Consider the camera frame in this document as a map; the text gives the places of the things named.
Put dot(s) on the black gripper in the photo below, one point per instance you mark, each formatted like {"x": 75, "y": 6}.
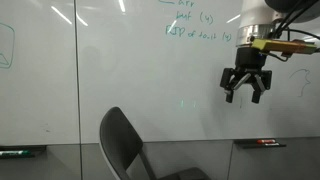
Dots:
{"x": 246, "y": 60}

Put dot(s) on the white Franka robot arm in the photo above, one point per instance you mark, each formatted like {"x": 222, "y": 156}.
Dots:
{"x": 256, "y": 15}

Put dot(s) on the black office chair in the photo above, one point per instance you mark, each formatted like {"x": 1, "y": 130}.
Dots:
{"x": 120, "y": 143}

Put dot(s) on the black marker tray with markers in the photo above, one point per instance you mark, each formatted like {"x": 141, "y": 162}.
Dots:
{"x": 243, "y": 144}

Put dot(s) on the red whiteboard marker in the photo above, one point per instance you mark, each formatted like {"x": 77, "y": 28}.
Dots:
{"x": 266, "y": 141}

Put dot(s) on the large whiteboard panel with writing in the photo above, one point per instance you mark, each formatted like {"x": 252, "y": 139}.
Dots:
{"x": 150, "y": 83}

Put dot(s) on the whiteboard panel with green drawing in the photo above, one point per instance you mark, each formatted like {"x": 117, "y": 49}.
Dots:
{"x": 40, "y": 83}

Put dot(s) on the green whiteboard marker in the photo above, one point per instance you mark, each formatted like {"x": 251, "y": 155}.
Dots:
{"x": 13, "y": 153}

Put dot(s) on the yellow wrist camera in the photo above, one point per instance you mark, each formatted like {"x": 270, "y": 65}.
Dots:
{"x": 283, "y": 46}

